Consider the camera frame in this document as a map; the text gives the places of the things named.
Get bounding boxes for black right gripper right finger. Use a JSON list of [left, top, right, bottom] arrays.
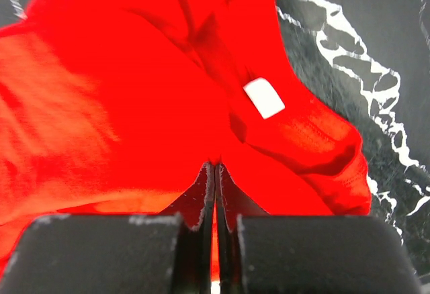
[[214, 164, 269, 294]]

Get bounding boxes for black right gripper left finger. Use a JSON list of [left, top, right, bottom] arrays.
[[160, 162, 214, 293]]

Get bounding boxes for red t shirt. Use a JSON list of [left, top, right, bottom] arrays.
[[1, 0, 372, 264]]

